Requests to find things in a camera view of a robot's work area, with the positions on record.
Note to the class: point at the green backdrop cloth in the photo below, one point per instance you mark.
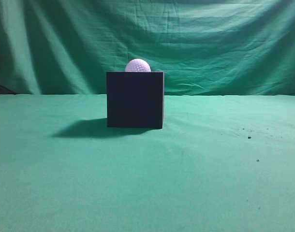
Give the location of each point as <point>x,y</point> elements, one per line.
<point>204,47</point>

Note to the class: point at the white dimpled golf ball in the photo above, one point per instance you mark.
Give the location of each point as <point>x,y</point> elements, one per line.
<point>137,65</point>

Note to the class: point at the green table cloth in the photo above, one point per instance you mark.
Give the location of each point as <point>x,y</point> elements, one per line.
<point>219,164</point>

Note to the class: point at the dark blue cube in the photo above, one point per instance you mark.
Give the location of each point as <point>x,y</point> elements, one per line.
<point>135,99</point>

